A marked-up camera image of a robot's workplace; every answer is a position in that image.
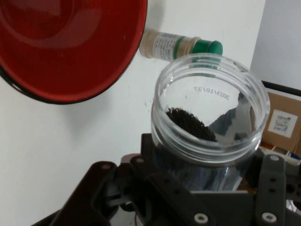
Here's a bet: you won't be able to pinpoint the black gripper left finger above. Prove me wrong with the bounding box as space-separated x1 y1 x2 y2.
30 133 212 226

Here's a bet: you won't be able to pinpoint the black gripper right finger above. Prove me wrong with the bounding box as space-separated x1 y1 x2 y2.
243 150 301 226

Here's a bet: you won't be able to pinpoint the clear plastic jar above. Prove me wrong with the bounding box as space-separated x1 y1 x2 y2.
150 53 270 192

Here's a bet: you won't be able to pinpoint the black grains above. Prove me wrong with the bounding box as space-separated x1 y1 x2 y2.
152 107 238 191

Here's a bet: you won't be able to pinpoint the cardboard box with white label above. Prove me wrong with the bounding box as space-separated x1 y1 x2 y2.
260 91 301 151

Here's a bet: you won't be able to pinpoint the black metal bar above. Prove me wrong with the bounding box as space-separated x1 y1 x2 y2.
260 81 301 97

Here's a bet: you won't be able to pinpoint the green capped spice bottle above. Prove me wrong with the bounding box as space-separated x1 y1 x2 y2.
139 28 223 62

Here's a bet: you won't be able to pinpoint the red bowl with black rim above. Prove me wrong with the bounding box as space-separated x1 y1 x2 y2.
0 0 149 105

